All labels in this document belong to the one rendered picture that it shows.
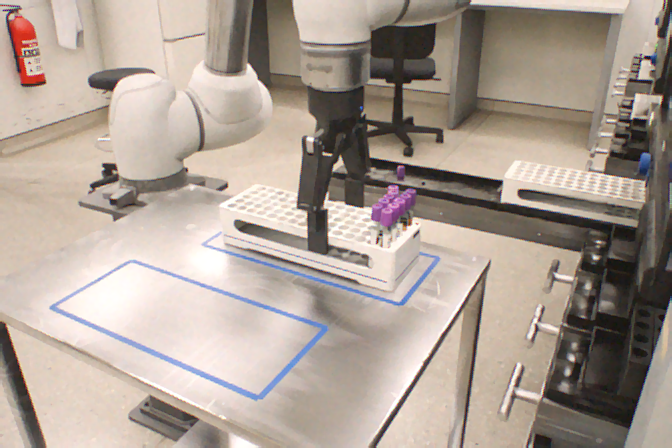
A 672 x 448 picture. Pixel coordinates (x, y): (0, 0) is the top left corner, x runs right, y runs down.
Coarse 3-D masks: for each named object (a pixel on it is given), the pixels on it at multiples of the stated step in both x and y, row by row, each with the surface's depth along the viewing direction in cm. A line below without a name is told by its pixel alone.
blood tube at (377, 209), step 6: (378, 204) 76; (372, 210) 76; (378, 210) 75; (372, 216) 76; (378, 216) 75; (372, 222) 76; (378, 222) 76; (372, 228) 77; (378, 228) 77; (372, 234) 77; (378, 234) 77; (372, 240) 77; (378, 240) 77; (372, 264) 79
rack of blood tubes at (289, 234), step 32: (256, 192) 94; (288, 192) 93; (224, 224) 89; (256, 224) 95; (288, 224) 83; (352, 224) 84; (416, 224) 83; (288, 256) 85; (320, 256) 82; (352, 256) 82; (384, 256) 76; (416, 256) 84; (384, 288) 79
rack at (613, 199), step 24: (528, 168) 108; (552, 168) 108; (504, 192) 105; (528, 192) 112; (552, 192) 101; (576, 192) 99; (600, 192) 99; (624, 192) 99; (600, 216) 98; (624, 216) 98
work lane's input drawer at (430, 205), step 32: (384, 160) 125; (384, 192) 114; (448, 192) 109; (480, 192) 113; (448, 224) 111; (480, 224) 107; (512, 224) 105; (544, 224) 102; (576, 224) 100; (608, 224) 98
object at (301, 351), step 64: (192, 192) 109; (64, 256) 87; (128, 256) 87; (192, 256) 87; (256, 256) 87; (448, 256) 87; (0, 320) 75; (64, 320) 73; (128, 320) 73; (192, 320) 73; (256, 320) 73; (320, 320) 73; (384, 320) 73; (448, 320) 73; (192, 384) 62; (256, 384) 62; (320, 384) 62; (384, 384) 62
